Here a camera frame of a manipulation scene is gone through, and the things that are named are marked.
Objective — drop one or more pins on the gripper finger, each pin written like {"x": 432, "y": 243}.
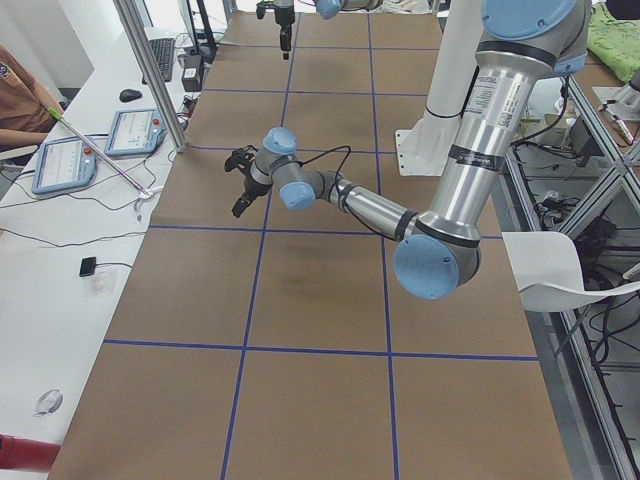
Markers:
{"x": 240, "y": 206}

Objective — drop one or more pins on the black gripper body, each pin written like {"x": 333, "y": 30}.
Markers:
{"x": 250, "y": 189}
{"x": 284, "y": 20}

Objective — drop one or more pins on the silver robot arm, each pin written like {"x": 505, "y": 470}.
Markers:
{"x": 328, "y": 9}
{"x": 522, "y": 42}

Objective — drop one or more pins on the black power adapter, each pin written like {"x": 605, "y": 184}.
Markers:
{"x": 192, "y": 74}

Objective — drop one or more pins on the long reacher stick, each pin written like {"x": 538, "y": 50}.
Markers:
{"x": 144, "y": 193}

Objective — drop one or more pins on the teach pendant far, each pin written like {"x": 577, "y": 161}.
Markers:
{"x": 135, "y": 132}

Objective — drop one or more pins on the teach pendant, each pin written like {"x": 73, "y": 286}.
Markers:
{"x": 135, "y": 132}
{"x": 63, "y": 166}

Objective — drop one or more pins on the black keyboard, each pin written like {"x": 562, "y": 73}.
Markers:
{"x": 163, "y": 52}

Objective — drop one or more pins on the black computer mouse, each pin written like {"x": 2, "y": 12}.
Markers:
{"x": 129, "y": 95}

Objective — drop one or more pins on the clear plastic bag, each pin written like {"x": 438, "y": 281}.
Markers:
{"x": 102, "y": 284}

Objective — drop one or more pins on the teach pendant near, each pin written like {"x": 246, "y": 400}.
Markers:
{"x": 63, "y": 166}

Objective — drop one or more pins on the small black box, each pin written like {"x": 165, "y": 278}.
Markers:
{"x": 87, "y": 266}

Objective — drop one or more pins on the seated person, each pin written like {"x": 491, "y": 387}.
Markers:
{"x": 25, "y": 106}

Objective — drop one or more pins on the clear tape dispenser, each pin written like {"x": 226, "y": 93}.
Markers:
{"x": 48, "y": 403}

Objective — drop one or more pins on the white curved sheet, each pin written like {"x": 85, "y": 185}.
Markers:
{"x": 548, "y": 272}

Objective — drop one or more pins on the green cloth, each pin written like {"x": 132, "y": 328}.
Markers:
{"x": 614, "y": 41}

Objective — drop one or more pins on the red thermos bottle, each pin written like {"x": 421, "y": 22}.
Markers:
{"x": 28, "y": 455}

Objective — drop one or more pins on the aluminium frame post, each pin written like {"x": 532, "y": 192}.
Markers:
{"x": 135, "y": 31}

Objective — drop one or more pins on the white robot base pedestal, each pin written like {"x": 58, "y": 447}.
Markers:
{"x": 423, "y": 150}

